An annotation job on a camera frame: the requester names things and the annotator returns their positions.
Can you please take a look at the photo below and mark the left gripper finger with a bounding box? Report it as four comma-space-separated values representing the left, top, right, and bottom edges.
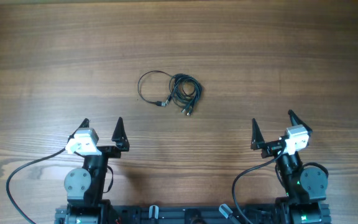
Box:
68, 118, 90, 140
111, 117, 130, 151

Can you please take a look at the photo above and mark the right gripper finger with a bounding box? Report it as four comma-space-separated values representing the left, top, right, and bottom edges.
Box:
288, 110, 313, 134
250, 118, 265, 150

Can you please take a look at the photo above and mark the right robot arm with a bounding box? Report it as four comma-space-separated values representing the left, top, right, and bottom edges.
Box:
246, 110, 332, 224

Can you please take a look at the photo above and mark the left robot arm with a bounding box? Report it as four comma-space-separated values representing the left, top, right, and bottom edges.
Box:
55, 118, 130, 224

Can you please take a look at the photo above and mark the right camera black cable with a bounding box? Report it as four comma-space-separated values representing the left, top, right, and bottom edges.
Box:
231, 146, 287, 224

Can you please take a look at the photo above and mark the camera black cable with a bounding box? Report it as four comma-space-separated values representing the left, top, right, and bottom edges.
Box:
231, 146, 287, 224
6, 147, 67, 224

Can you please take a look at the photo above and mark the left camera black cable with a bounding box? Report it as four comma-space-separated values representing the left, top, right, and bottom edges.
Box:
6, 147, 67, 224

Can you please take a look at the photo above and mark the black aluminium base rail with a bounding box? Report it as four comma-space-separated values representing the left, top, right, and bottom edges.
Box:
53, 203, 332, 224

